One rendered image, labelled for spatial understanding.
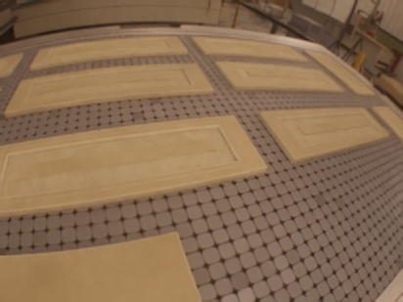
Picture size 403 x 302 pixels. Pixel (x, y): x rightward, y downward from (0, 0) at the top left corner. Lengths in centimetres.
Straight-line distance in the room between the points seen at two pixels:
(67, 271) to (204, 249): 23
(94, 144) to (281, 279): 47
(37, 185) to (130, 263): 25
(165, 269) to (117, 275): 8
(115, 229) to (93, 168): 13
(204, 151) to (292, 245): 27
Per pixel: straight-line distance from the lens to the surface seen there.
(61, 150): 54
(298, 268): 46
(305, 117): 78
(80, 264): 39
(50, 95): 74
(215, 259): 40
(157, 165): 47
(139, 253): 37
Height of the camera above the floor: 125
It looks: 46 degrees down
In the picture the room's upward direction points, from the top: 14 degrees clockwise
